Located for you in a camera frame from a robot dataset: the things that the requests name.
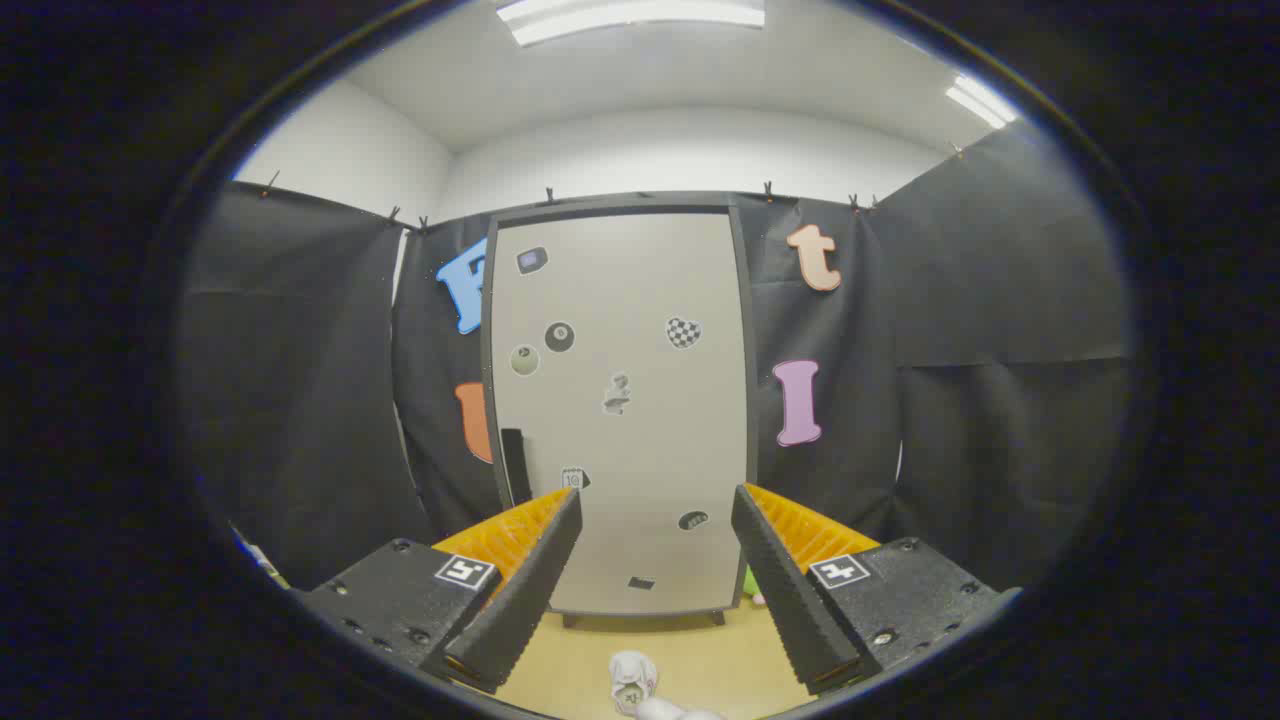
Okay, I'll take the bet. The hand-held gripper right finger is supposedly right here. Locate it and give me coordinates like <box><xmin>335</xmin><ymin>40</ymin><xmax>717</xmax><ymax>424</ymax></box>
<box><xmin>730</xmin><ymin>483</ymin><xmax>1023</xmax><ymax>698</ymax></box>

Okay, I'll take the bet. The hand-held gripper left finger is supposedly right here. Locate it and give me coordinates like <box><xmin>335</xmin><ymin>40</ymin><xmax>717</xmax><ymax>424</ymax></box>
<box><xmin>297</xmin><ymin>487</ymin><xmax>584</xmax><ymax>694</ymax></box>

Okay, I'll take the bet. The black cabinet door handle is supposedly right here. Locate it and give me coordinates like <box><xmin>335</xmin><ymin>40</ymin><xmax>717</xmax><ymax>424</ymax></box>
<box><xmin>500</xmin><ymin>428</ymin><xmax>534</xmax><ymax>506</ymax></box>

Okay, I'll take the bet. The white canvas shoe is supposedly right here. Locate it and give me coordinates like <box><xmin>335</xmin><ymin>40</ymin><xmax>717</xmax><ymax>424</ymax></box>
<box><xmin>610</xmin><ymin>651</ymin><xmax>659</xmax><ymax>716</ymax></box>

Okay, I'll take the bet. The grey shoe cabinet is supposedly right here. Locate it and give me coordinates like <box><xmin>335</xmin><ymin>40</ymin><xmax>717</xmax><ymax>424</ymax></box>
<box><xmin>480</xmin><ymin>192</ymin><xmax>759</xmax><ymax>629</ymax></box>

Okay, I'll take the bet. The white and blue clutter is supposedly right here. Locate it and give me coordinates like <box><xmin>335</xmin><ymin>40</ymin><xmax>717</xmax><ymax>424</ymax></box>
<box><xmin>232</xmin><ymin>525</ymin><xmax>291</xmax><ymax>591</ymax></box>

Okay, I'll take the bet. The black backdrop cloth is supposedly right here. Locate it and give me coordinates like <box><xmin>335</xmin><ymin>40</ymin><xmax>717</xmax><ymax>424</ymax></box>
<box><xmin>180</xmin><ymin>120</ymin><xmax>1136</xmax><ymax>601</ymax></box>

